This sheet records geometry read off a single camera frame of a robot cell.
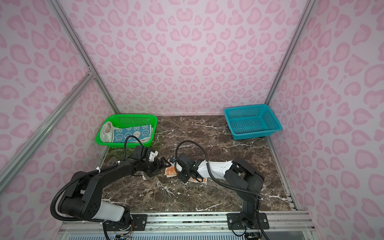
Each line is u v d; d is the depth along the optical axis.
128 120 1.17
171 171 0.86
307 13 0.71
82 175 0.48
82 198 0.43
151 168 0.80
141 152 0.73
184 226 0.73
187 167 0.69
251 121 1.17
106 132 0.98
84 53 0.84
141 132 1.05
